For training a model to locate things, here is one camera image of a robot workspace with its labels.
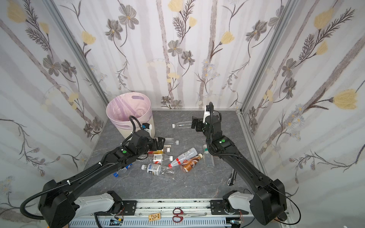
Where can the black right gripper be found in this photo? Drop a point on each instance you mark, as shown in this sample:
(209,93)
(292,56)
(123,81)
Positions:
(196,123)

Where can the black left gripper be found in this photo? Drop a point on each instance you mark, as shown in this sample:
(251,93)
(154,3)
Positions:
(159,142)

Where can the crushed black white label bottle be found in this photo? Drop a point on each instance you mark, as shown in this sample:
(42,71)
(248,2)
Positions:
(157,170)

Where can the blue label blue-cap bottle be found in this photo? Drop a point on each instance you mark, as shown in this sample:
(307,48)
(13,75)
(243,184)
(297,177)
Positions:
(122,171)

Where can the clear red white label bottle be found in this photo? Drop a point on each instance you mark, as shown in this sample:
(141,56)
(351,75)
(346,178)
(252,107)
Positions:
(158,158)

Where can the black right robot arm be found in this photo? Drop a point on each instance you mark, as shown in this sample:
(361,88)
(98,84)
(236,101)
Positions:
(269,199)

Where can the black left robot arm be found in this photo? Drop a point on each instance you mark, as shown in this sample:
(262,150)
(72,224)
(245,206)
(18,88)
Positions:
(57,205)

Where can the yellow red label bottle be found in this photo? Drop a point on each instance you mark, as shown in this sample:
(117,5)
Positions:
(163,151)

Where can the clear ribbed white-cap bottle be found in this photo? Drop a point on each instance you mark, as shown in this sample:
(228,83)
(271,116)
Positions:
(182,125)

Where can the frosted red-cap bottle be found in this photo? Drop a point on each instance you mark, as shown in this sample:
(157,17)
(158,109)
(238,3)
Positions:
(183,158)

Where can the clear green-cap bottle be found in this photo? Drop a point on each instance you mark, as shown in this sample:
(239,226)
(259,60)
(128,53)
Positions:
(208,158)

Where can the brown coffee drink bottle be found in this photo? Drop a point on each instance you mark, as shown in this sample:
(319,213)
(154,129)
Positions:
(187,166)

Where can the small yellow tag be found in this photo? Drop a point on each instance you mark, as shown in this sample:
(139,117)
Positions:
(154,217)

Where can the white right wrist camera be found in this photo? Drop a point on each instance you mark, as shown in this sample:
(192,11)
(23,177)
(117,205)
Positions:
(209,111)

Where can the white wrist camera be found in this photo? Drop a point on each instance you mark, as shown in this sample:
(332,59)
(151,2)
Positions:
(147,127)
(209,111)

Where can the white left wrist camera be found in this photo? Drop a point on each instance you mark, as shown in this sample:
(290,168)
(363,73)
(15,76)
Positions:
(147,127)

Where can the red handled scissors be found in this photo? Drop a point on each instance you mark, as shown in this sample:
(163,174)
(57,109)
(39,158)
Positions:
(179,215)

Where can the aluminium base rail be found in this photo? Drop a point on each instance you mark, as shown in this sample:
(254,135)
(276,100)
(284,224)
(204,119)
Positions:
(136,211)

